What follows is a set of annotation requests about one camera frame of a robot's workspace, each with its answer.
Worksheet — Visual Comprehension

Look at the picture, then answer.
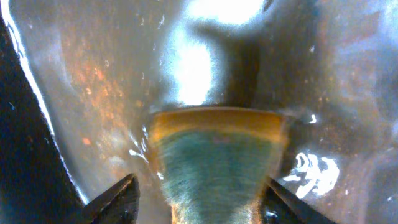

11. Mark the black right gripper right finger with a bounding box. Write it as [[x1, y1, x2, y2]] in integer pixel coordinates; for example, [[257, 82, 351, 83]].
[[260, 178, 336, 224]]

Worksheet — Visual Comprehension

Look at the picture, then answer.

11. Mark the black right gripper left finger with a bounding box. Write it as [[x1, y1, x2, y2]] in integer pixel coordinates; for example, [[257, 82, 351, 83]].
[[82, 174, 140, 224]]

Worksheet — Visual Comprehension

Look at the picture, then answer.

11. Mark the green yellow sponge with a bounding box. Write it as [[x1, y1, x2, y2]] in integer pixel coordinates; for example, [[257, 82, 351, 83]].
[[149, 107, 289, 223]]

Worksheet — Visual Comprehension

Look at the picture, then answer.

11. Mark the black metal tray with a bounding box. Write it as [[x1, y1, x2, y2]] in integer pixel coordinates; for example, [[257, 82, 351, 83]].
[[1, 1, 397, 223]]

